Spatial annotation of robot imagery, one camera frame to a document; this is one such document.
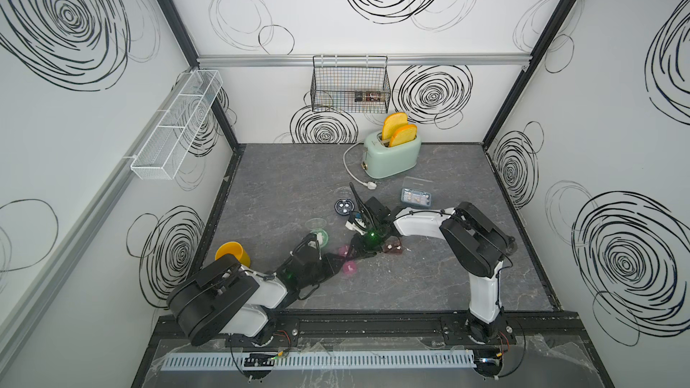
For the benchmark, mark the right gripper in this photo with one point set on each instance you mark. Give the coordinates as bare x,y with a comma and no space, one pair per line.
358,251

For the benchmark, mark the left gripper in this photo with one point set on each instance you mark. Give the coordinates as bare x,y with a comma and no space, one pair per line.
328,260

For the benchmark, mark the dark red small pillbox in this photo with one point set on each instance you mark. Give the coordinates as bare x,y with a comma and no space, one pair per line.
393,247

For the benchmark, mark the teal rectangular pillbox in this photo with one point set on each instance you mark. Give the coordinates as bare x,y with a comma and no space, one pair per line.
416,192

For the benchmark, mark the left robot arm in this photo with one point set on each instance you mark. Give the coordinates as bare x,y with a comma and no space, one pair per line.
229,298

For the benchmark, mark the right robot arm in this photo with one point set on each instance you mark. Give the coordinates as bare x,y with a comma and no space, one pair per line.
479,245

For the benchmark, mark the dark blue round pillbox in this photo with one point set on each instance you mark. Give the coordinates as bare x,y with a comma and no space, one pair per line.
344,204

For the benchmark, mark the green round pillbox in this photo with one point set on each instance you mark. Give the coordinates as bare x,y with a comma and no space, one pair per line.
317,226

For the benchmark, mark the mint green toaster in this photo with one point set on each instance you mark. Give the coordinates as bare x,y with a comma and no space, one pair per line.
380,161

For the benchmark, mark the yellow mug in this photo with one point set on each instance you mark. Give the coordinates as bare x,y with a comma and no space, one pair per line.
235,249

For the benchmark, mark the front toast slice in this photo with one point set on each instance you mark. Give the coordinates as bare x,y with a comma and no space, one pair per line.
403,135

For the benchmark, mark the toast slice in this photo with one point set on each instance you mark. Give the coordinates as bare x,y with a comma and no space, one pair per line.
403,135
392,123

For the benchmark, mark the back toast slice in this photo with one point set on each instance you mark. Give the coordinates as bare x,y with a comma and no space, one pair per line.
392,123

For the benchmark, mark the spice jars in basket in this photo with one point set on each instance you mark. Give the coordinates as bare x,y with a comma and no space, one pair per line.
367,96

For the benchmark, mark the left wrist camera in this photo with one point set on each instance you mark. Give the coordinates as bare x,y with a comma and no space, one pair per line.
313,241

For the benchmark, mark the black wire wall basket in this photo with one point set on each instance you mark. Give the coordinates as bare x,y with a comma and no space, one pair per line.
336,78

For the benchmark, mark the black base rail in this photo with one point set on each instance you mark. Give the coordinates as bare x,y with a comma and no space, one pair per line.
292,328

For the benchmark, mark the white slotted cable duct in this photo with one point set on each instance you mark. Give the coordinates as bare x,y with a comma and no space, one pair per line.
320,360

